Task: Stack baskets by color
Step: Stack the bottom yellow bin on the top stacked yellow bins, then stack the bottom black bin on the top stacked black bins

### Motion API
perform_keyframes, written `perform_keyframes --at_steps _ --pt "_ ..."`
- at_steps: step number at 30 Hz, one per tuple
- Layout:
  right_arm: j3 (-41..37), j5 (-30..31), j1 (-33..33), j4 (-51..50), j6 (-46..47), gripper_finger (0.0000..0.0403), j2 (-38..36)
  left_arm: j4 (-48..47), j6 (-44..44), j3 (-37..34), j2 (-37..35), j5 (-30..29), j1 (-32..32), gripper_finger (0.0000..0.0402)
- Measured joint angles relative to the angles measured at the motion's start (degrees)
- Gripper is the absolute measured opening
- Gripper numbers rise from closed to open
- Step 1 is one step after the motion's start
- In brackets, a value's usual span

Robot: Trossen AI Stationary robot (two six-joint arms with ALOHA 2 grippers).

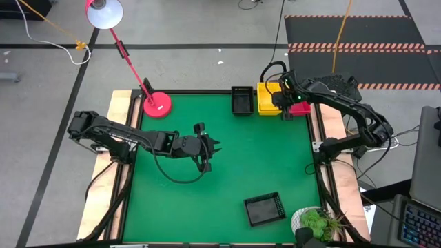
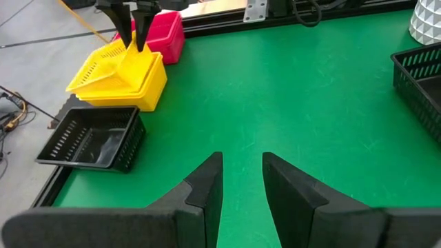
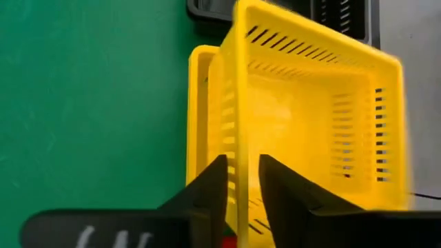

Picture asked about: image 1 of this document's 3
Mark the red desk lamp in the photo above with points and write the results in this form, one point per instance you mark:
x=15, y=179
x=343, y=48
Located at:
x=158, y=105

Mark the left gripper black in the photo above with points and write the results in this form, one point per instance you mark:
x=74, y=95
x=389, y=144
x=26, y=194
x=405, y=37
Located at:
x=187, y=146

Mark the green table mat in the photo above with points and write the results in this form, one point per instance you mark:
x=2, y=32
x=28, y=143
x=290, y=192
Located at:
x=241, y=155

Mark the black striped floor mat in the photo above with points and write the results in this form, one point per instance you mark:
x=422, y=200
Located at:
x=361, y=31

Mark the grey floor bracket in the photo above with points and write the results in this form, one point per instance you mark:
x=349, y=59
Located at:
x=8, y=77

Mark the wooden table board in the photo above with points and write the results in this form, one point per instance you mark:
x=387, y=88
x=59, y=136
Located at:
x=100, y=193

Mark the backlit black keyboard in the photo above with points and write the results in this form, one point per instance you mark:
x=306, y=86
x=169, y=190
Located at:
x=420, y=227

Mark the green succulent plant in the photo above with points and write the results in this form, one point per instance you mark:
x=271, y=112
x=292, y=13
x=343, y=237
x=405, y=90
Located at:
x=318, y=220

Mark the grey laptop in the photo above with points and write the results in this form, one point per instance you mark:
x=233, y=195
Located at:
x=427, y=162

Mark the black cabinet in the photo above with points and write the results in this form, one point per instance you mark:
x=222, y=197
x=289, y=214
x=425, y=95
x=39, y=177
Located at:
x=24, y=8

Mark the black perforated computer case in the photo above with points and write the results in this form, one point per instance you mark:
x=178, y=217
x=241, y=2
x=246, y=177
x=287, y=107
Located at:
x=339, y=81

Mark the black rounded object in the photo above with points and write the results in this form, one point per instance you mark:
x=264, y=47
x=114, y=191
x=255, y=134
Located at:
x=304, y=239

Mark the black aluminium table frame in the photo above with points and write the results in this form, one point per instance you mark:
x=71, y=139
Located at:
x=206, y=92

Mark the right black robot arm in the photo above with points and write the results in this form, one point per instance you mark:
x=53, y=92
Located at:
x=344, y=103

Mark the white patterned plant pot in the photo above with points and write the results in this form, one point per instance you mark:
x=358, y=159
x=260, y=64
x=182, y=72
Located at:
x=294, y=220

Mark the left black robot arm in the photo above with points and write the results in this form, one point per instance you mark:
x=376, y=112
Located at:
x=113, y=132

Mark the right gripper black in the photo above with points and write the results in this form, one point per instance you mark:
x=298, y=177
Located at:
x=287, y=94

